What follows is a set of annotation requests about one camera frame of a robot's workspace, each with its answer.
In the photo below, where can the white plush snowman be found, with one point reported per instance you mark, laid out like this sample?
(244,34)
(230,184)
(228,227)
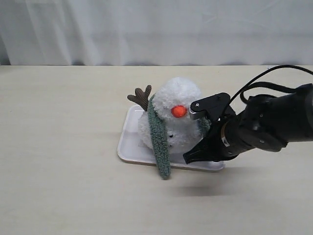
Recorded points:
(178,86)

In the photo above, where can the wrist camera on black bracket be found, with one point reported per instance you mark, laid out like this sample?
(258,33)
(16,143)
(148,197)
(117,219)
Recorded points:
(213,108)

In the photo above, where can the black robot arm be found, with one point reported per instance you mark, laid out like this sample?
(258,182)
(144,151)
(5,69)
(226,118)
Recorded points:
(268,123)

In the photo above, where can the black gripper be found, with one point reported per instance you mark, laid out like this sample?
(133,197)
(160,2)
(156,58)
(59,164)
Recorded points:
(227,139)

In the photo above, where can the green fuzzy scarf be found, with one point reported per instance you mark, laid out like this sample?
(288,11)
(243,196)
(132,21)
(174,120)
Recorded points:
(160,142)

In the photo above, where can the white backdrop curtain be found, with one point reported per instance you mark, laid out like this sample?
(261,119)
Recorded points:
(156,32)

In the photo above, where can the white rectangular tray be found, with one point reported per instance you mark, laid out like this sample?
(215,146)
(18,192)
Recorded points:
(132,150)

